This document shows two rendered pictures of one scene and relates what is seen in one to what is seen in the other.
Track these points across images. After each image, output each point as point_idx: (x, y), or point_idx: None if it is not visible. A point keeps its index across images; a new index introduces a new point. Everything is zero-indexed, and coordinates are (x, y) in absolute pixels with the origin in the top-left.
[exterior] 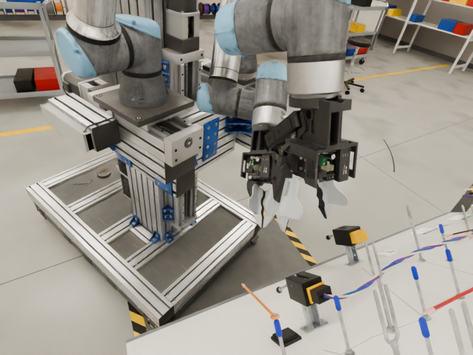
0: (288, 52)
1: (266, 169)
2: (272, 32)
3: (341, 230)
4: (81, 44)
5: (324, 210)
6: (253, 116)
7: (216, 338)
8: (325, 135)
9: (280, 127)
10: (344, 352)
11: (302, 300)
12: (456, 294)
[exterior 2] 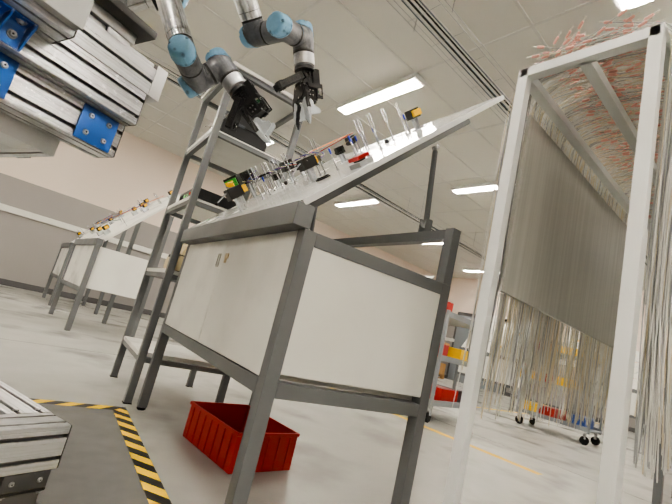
0: (305, 46)
1: (267, 105)
2: (303, 36)
3: (235, 186)
4: None
5: (299, 124)
6: (236, 76)
7: (314, 186)
8: (318, 81)
9: (293, 77)
10: (337, 170)
11: (314, 163)
12: (307, 178)
